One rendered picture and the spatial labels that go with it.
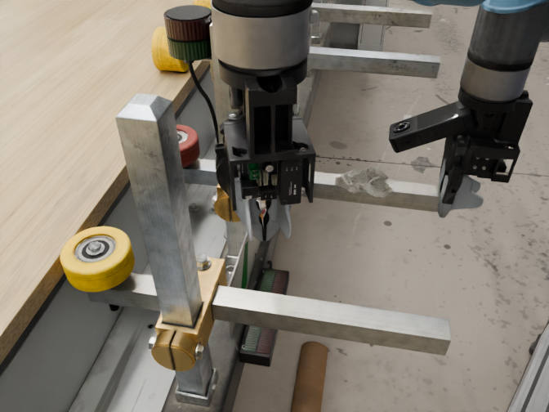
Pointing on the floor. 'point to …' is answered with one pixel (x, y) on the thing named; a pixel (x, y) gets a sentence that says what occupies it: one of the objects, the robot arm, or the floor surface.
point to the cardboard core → (310, 378)
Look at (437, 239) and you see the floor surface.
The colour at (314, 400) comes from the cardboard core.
